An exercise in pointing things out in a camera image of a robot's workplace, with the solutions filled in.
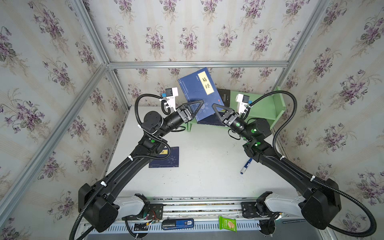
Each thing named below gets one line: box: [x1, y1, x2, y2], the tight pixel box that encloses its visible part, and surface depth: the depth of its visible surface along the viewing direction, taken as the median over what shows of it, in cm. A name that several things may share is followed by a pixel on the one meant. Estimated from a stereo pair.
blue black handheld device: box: [161, 218, 195, 230], surface depth 68 cm
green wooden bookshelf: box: [187, 86, 286, 132], surface depth 59 cm
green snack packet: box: [218, 216, 237, 233], surface depth 71 cm
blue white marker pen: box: [240, 157, 253, 175], surface depth 88 cm
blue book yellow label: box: [177, 67, 225, 121], surface depth 59 cm
